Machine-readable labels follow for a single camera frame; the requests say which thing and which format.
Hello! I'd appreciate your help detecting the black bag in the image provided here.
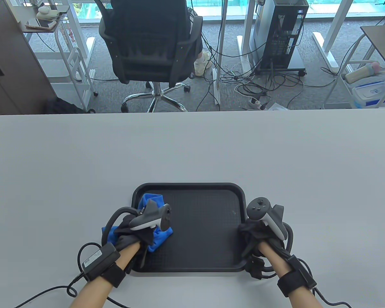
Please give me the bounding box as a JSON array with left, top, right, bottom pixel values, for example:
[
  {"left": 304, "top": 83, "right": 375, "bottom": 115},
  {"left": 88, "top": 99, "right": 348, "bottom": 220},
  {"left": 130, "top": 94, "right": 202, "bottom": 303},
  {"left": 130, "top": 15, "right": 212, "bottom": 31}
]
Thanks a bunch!
[{"left": 44, "top": 98, "right": 96, "bottom": 115}]

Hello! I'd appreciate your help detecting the white wire cart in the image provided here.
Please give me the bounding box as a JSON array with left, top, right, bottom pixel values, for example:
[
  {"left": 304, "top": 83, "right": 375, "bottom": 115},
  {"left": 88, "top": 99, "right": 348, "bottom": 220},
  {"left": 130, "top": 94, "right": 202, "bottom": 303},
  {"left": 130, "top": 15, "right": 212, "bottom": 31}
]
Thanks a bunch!
[{"left": 322, "top": 32, "right": 385, "bottom": 110}]

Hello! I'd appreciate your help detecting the flat phone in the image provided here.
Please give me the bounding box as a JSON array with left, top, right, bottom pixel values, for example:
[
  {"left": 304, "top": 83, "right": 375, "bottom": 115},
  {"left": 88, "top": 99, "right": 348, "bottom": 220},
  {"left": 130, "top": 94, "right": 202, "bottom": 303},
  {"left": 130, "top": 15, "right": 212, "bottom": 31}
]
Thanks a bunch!
[{"left": 25, "top": 20, "right": 57, "bottom": 31}]

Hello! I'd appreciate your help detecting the white desk leg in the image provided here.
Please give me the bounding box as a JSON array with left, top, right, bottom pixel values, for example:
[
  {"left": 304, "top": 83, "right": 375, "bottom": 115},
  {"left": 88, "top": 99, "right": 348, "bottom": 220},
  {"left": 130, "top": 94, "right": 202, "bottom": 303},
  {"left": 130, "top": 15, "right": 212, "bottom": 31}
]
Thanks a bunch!
[
  {"left": 312, "top": 0, "right": 356, "bottom": 73},
  {"left": 237, "top": 0, "right": 256, "bottom": 73},
  {"left": 63, "top": 0, "right": 96, "bottom": 62},
  {"left": 212, "top": 0, "right": 228, "bottom": 106}
]

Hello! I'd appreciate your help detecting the white rolling cart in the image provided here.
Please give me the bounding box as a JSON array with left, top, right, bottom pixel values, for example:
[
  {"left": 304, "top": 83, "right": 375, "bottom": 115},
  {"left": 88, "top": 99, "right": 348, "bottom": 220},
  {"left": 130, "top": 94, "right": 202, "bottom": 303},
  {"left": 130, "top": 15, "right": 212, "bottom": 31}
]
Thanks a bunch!
[{"left": 21, "top": 3, "right": 99, "bottom": 111}]

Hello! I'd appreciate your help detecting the blue rectangular towel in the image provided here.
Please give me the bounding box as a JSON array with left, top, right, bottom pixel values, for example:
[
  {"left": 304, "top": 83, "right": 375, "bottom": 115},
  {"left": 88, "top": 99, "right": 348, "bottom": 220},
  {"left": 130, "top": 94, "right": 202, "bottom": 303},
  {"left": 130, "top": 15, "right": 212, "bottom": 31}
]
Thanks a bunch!
[{"left": 102, "top": 192, "right": 174, "bottom": 253}]

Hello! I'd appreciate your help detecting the brown wooden cabinet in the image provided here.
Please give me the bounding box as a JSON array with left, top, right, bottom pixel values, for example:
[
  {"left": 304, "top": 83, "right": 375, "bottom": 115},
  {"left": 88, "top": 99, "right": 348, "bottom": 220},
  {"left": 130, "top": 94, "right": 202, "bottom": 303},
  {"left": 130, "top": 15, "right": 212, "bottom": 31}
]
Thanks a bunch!
[{"left": 0, "top": 0, "right": 57, "bottom": 115}]

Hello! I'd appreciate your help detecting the person's right forearm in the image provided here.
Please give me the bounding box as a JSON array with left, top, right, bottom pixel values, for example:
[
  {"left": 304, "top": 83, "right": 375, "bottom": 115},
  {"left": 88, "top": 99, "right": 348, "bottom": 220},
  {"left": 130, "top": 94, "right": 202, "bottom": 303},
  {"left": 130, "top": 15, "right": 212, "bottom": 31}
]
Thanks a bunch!
[{"left": 259, "top": 241, "right": 325, "bottom": 308}]

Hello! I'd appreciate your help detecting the black glove cable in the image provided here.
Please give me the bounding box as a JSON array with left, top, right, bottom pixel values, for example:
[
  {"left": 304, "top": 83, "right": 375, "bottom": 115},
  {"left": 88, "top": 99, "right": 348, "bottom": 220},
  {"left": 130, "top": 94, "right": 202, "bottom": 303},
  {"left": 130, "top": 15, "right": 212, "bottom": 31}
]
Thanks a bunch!
[
  {"left": 14, "top": 206, "right": 139, "bottom": 308},
  {"left": 295, "top": 255, "right": 353, "bottom": 308}
]

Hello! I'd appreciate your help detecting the brown side table top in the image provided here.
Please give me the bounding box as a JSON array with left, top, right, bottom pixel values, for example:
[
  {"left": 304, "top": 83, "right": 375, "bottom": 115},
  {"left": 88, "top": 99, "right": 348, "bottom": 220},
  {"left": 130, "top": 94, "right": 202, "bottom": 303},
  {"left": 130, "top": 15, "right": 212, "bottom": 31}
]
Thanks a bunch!
[{"left": 361, "top": 25, "right": 385, "bottom": 81}]

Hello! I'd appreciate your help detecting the blue lidded plastic container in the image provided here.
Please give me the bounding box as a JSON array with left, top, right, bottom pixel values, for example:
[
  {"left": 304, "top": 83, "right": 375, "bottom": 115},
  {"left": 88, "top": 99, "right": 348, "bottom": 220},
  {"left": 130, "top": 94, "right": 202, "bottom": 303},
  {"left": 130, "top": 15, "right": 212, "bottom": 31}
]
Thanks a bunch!
[{"left": 352, "top": 80, "right": 385, "bottom": 108}]

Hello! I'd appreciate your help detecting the black office chair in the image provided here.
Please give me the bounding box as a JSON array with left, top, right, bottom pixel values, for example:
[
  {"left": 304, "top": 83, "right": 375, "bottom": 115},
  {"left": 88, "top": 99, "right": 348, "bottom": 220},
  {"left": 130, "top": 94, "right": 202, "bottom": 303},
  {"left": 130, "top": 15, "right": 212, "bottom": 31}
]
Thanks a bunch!
[{"left": 93, "top": 0, "right": 203, "bottom": 113}]

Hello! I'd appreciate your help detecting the black computer tower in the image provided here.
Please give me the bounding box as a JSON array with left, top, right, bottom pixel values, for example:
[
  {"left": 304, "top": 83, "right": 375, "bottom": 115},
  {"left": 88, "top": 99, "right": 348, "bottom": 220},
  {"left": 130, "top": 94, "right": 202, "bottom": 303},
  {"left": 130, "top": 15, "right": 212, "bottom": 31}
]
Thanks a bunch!
[{"left": 249, "top": 0, "right": 309, "bottom": 76}]

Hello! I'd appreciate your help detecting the tangle of black cables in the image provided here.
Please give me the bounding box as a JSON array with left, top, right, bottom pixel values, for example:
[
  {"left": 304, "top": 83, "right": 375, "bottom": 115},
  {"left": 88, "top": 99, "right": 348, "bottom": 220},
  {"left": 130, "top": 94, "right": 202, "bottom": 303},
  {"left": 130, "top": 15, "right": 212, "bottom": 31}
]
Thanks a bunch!
[{"left": 196, "top": 32, "right": 339, "bottom": 110}]

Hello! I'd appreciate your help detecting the person's right hand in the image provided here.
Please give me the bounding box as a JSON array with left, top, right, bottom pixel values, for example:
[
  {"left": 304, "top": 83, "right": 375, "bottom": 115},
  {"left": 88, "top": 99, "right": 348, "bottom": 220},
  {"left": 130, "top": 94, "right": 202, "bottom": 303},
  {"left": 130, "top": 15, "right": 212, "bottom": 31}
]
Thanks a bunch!
[{"left": 237, "top": 221, "right": 295, "bottom": 258}]

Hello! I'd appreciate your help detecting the person's left hand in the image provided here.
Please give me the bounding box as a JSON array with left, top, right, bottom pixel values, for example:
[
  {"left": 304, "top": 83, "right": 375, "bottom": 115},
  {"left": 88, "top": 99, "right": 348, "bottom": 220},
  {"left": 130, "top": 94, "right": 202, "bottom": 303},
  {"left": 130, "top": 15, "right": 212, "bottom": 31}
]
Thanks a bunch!
[{"left": 114, "top": 214, "right": 156, "bottom": 254}]

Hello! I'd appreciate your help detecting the white rounded device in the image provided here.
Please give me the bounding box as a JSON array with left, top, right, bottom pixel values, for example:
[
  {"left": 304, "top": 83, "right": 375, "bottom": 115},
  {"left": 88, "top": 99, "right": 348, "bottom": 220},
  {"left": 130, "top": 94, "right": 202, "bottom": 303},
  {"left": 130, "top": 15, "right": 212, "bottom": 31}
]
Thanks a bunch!
[{"left": 36, "top": 5, "right": 58, "bottom": 19}]

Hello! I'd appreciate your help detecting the beige bottle with pink cap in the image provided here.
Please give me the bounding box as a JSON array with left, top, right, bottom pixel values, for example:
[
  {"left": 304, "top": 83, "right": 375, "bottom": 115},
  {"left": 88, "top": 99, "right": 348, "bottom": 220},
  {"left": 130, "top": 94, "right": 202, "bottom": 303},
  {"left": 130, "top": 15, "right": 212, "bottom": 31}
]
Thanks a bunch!
[{"left": 345, "top": 62, "right": 381, "bottom": 82}]

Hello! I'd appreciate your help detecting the person's left forearm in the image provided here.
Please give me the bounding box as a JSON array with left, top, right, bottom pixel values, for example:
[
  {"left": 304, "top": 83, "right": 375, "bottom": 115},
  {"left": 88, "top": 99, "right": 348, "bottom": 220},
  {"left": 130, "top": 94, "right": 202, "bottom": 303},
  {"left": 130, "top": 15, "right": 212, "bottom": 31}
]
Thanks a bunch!
[{"left": 70, "top": 242, "right": 142, "bottom": 308}]

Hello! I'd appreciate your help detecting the black plastic tray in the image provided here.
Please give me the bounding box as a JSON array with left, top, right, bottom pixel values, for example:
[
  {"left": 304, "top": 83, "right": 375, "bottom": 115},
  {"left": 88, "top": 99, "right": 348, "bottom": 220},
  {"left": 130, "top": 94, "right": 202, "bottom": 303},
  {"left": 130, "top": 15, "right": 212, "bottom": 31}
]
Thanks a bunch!
[{"left": 131, "top": 182, "right": 248, "bottom": 277}]

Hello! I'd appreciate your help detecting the grey handheld controller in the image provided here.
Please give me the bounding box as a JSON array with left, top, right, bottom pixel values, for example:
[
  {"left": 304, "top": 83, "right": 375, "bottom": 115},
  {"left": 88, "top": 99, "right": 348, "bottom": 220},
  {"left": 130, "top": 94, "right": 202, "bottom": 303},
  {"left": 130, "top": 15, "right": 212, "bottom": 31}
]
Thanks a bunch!
[
  {"left": 246, "top": 196, "right": 286, "bottom": 241},
  {"left": 129, "top": 199, "right": 173, "bottom": 232}
]

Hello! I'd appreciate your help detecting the black wrist strap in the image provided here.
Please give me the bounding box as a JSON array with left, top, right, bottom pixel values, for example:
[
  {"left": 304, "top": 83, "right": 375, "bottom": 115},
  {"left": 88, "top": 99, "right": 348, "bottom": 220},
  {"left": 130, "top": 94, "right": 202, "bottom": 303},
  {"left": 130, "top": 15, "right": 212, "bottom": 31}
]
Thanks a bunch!
[
  {"left": 96, "top": 262, "right": 126, "bottom": 288},
  {"left": 277, "top": 255, "right": 318, "bottom": 297}
]

